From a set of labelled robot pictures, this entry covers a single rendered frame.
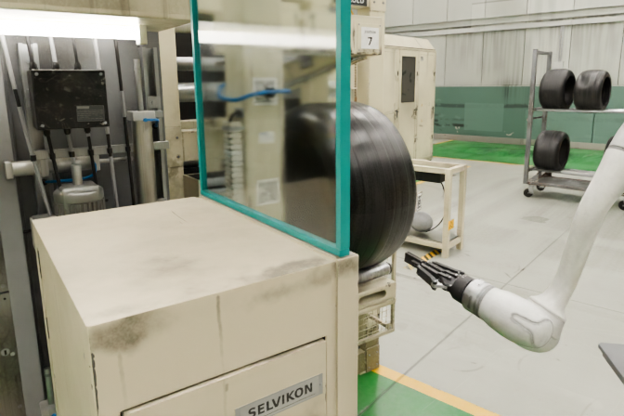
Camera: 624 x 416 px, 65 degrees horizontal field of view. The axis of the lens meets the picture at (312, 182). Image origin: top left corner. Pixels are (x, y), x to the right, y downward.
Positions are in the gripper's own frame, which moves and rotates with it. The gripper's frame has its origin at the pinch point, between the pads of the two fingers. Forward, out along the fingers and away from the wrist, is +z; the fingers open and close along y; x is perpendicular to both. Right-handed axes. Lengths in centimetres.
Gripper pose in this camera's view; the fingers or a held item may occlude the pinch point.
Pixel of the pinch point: (414, 261)
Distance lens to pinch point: 150.3
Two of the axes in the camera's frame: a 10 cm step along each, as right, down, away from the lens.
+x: -0.7, 9.5, 3.1
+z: -5.7, -2.9, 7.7
